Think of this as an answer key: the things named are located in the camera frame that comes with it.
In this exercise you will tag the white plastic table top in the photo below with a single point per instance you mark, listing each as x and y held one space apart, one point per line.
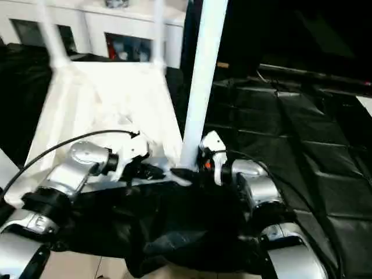
101 96

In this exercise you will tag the white plastic table leg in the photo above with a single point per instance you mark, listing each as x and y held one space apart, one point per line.
53 35
7 162
205 72
159 32

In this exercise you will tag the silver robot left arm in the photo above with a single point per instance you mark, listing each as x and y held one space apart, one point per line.
72 168

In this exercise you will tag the black mat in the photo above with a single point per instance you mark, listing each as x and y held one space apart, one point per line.
290 130

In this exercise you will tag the small tan block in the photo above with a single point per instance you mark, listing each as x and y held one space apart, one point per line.
222 65

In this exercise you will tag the small white jar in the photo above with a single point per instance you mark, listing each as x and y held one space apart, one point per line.
123 55
143 57

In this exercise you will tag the small red bottle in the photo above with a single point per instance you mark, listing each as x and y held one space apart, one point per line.
110 50

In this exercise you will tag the white cabinet with glass doors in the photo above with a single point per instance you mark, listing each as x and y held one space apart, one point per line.
125 20

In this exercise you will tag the black backdrop cloth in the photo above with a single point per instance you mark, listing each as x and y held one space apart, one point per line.
305 29

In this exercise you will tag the shiny object on cabinet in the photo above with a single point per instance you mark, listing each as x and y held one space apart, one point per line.
113 2

